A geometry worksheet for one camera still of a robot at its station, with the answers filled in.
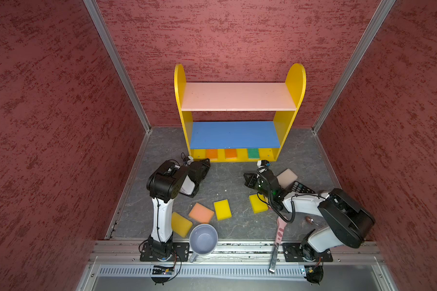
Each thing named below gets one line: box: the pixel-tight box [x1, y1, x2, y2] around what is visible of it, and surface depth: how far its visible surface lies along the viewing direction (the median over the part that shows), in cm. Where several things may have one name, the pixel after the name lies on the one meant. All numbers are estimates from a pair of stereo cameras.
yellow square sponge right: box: [248, 192, 271, 215], surface depth 86 cm
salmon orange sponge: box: [188, 202, 215, 224], surface depth 85 cm
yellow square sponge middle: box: [213, 198, 233, 222], surface depth 86 cm
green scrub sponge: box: [247, 147, 260, 160], surface depth 107 cm
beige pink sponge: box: [276, 167, 299, 190], surface depth 98 cm
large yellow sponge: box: [171, 211, 194, 239], surface depth 81 cm
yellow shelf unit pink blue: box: [174, 63, 307, 163], surface depth 84 cm
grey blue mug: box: [188, 223, 219, 264], surface depth 76 cm
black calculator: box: [291, 180, 316, 194], surface depth 94 cm
